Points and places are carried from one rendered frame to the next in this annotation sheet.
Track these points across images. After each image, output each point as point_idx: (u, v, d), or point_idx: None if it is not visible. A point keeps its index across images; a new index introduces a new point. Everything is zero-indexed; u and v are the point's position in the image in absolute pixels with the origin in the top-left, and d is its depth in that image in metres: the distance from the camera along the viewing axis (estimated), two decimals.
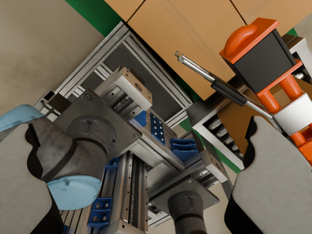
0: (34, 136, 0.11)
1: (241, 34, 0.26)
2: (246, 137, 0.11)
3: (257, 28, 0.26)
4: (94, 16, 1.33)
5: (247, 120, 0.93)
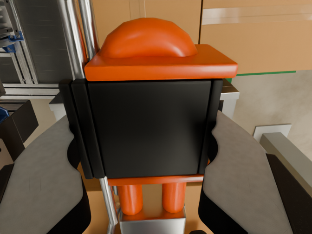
0: None
1: (156, 33, 0.09)
2: None
3: (194, 53, 0.10)
4: None
5: None
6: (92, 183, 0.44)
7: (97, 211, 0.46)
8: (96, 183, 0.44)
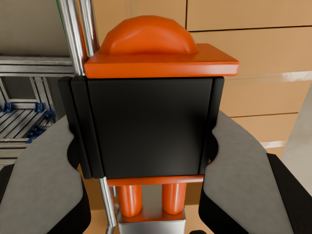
0: None
1: (157, 30, 0.09)
2: None
3: (195, 51, 0.10)
4: None
5: None
6: None
7: (92, 231, 0.42)
8: (90, 201, 0.40)
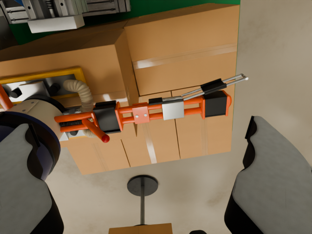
0: (34, 136, 0.11)
1: (230, 103, 0.61)
2: (246, 137, 0.11)
3: None
4: None
5: (126, 61, 0.83)
6: (120, 61, 0.68)
7: (97, 67, 0.66)
8: (120, 64, 0.68)
